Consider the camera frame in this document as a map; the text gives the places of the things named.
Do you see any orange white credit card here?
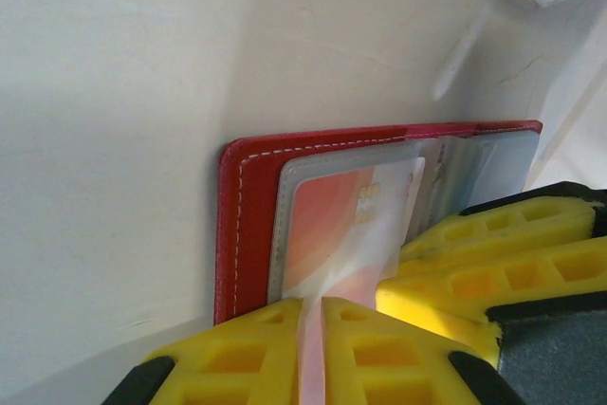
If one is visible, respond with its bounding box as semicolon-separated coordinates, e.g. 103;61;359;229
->
269;157;428;405

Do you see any white printed credit card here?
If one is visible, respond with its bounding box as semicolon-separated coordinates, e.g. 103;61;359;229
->
426;137;454;230

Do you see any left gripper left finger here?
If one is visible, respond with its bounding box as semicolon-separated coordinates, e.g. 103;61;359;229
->
101;298;304;405

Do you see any red card holder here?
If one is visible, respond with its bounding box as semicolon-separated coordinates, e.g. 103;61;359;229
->
212;119;544;325

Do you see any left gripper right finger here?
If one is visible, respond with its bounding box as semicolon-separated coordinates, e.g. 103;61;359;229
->
321;295;525;405

